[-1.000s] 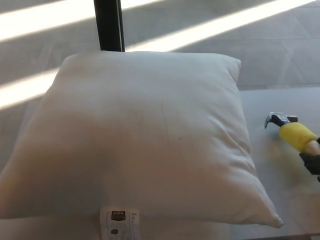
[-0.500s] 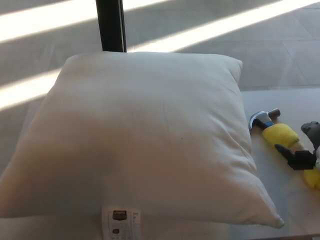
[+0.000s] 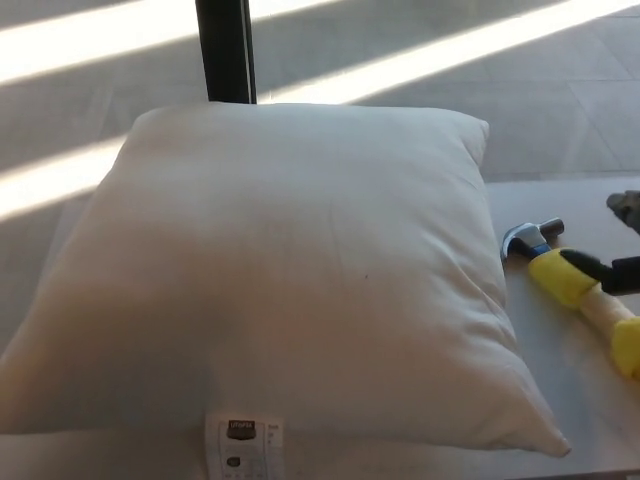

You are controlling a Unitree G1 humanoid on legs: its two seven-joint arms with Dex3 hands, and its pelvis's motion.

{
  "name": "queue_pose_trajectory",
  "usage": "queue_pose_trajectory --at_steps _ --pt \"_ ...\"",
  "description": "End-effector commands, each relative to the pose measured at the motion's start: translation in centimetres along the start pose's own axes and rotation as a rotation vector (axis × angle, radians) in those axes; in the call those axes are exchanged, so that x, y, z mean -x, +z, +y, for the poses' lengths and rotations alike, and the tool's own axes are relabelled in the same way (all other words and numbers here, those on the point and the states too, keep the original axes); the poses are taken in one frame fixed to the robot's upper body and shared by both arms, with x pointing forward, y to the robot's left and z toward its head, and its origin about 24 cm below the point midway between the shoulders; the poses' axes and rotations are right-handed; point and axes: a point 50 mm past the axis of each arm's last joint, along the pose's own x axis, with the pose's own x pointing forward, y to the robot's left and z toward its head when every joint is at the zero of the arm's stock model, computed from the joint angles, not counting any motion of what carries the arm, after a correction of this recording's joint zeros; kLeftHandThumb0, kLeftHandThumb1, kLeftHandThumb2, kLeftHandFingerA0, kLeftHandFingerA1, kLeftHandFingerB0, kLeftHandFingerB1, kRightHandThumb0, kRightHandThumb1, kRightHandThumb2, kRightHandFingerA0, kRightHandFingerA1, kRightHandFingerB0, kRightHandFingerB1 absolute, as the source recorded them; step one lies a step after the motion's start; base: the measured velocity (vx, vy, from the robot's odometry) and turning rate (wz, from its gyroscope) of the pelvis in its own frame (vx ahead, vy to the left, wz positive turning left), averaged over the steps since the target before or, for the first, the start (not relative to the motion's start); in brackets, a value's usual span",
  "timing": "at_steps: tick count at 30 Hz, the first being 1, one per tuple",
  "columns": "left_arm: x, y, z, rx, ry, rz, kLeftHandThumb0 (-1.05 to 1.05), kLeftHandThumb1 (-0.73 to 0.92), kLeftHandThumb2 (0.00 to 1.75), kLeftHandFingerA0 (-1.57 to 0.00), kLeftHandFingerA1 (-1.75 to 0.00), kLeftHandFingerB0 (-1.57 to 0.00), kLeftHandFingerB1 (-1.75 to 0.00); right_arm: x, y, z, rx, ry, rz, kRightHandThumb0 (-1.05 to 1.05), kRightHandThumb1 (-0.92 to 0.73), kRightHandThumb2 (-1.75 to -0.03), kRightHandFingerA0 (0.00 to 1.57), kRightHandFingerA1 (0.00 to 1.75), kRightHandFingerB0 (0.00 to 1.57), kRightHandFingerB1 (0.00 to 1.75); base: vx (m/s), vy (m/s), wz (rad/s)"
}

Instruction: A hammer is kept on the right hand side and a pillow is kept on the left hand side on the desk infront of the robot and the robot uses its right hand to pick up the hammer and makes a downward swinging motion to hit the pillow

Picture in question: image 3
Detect hammer with yellow handle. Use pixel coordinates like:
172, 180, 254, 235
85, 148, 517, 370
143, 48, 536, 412
501, 217, 640, 382

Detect white square pillow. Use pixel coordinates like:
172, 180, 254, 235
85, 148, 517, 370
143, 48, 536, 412
0, 102, 572, 480

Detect black vertical post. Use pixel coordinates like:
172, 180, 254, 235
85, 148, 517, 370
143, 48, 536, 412
194, 0, 258, 106

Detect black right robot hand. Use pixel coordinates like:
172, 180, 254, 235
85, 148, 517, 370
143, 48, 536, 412
558, 188, 640, 297

